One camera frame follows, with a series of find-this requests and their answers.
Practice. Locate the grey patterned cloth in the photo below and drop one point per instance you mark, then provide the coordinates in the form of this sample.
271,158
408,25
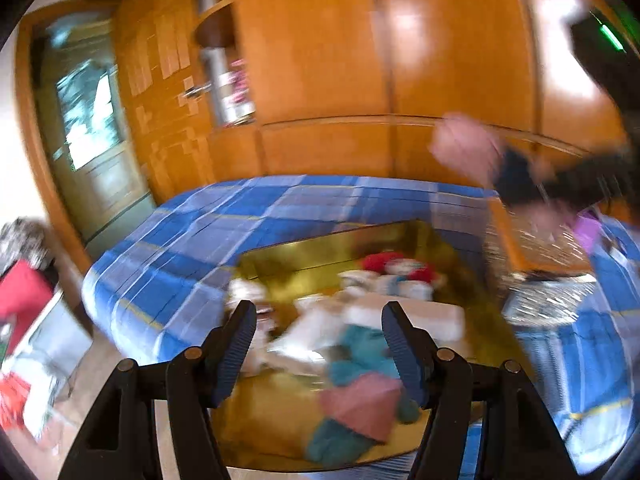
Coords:
25,240

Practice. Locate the red and white plush toy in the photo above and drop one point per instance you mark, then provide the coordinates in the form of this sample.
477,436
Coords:
380,261

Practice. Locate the blue plaid bed blanket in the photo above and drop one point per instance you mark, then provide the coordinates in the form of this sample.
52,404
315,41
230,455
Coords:
175,240

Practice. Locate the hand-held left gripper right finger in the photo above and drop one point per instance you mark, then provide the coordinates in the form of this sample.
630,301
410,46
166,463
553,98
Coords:
405,355

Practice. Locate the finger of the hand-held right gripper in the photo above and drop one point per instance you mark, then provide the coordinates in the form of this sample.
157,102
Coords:
525,175

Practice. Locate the blue teddy bear pink scarf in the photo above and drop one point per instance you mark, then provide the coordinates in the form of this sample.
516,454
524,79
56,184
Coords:
357,360

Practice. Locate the red bag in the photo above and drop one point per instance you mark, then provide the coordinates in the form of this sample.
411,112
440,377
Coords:
25,290

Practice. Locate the wooden wardrobe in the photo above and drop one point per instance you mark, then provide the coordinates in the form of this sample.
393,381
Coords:
325,60

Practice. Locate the glittery silver box lid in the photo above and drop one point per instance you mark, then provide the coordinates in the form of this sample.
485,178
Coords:
545,300

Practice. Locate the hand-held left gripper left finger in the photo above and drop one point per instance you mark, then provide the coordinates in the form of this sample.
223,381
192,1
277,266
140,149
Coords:
235,355

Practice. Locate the pink printed box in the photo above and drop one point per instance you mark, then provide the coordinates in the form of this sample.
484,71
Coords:
235,90

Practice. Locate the gold cardboard box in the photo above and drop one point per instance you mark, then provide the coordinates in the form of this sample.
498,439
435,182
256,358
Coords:
320,255

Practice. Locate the glass panel door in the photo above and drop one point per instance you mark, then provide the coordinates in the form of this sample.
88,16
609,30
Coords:
100,170

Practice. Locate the white storage bin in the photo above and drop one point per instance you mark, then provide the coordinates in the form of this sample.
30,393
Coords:
55,340

